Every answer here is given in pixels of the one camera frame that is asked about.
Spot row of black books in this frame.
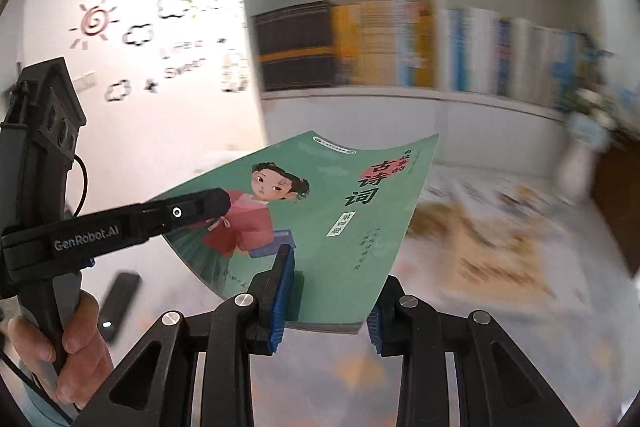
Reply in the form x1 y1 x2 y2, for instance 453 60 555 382
252 1 337 94

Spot blue and white artificial flowers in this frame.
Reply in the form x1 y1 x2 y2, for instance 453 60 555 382
547 34 640 138

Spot cloud outline wall sticker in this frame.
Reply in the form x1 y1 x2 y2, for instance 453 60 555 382
122 24 155 46
156 0 193 20
104 81 132 104

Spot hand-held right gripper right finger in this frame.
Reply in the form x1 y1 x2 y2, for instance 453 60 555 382
366 274 576 427

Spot teal green book with girl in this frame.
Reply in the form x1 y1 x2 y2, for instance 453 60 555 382
147 131 441 335

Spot row of white blue books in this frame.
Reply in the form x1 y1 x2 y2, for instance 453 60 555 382
442 6 591 110

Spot brown wooden cabinet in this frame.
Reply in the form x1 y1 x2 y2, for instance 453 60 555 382
590 127 640 248

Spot small black remote device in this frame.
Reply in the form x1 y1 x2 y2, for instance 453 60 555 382
100 272 142 343

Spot tan book with clock picture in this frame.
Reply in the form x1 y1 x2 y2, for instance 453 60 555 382
415 202 591 308

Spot pink sun wall sticker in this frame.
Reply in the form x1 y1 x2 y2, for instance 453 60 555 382
69 0 121 50

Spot white bookshelf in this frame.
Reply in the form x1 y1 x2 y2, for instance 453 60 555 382
235 0 601 172

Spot person's left hand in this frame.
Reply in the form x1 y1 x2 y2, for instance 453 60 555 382
7 289 116 408

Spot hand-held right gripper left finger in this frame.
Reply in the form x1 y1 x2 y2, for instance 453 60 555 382
80 244 297 427

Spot row of yellow spined books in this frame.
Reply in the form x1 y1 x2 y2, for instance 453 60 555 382
331 0 436 88

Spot black lettering wall sticker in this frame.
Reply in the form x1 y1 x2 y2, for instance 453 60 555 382
159 38 221 80

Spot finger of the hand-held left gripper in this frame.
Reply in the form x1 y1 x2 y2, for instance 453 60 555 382
142 187 233 238

